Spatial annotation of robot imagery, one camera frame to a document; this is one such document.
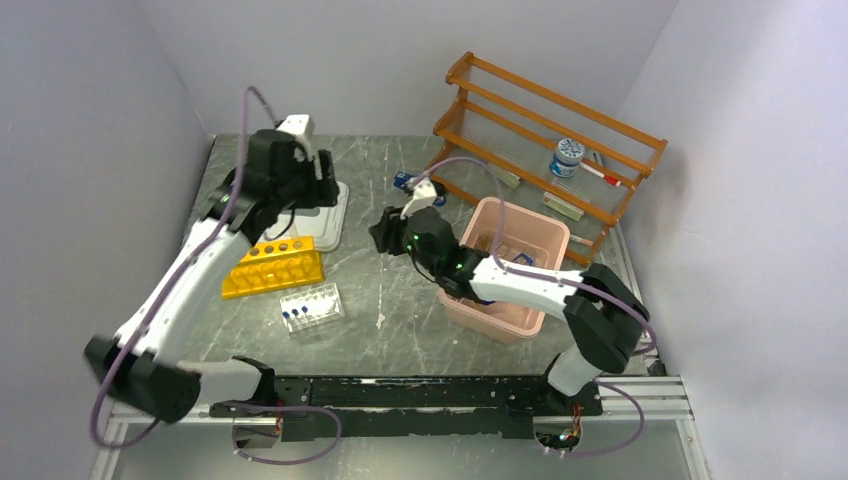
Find beige block on shelf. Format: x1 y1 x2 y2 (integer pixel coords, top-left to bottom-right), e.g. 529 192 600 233
489 164 521 189

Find blue white jar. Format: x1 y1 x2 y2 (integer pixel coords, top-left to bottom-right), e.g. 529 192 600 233
549 138 587 178

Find white plastic lid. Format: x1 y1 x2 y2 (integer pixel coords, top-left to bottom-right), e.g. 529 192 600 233
260 181 350 253

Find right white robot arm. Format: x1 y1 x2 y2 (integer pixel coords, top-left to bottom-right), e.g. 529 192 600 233
368 207 650 414

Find pink plastic bin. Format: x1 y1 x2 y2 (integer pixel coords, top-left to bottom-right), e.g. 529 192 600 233
437 197 570 344

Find blue safety glasses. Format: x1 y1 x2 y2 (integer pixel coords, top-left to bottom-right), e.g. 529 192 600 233
512 250 537 266

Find red white marker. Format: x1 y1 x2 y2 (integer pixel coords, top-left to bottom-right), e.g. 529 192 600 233
580 163 621 187

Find beige labelled block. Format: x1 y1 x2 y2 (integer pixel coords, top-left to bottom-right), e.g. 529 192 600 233
542 192 584 221

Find yellow test tube rack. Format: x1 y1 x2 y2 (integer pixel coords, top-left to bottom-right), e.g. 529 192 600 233
221 236 325 300

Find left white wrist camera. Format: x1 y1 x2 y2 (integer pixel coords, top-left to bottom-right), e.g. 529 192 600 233
276 114 314 161

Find black base frame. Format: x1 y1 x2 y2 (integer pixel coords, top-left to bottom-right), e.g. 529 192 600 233
209 374 604 444

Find yellow rubber tubing with clamps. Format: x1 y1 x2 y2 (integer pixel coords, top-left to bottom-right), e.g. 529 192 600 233
474 234 525 262

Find orange wooden shelf rack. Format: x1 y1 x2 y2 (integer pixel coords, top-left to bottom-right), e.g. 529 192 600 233
432 52 668 265

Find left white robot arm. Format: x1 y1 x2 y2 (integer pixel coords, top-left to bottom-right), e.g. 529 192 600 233
84 129 339 427

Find blue stapler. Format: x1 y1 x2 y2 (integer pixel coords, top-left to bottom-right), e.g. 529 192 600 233
393 171 447 207

